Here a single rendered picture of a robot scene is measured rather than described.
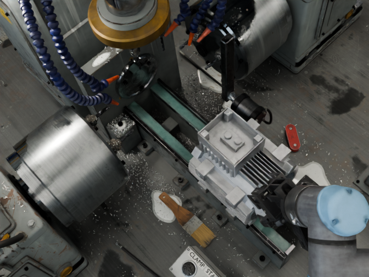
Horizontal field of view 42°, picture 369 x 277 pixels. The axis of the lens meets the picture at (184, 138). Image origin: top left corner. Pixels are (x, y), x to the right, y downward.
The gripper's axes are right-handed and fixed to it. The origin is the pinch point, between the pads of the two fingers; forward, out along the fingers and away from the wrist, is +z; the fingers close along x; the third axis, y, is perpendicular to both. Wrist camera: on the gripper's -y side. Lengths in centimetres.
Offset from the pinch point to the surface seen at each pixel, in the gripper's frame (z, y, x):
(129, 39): -1.7, 46.8, -0.4
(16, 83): 72, 67, 18
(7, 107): 69, 62, 25
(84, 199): 15.8, 26.1, 27.5
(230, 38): 0.3, 33.3, -19.7
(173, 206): 35.8, 6.2, 9.6
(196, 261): 2.1, 1.1, 18.6
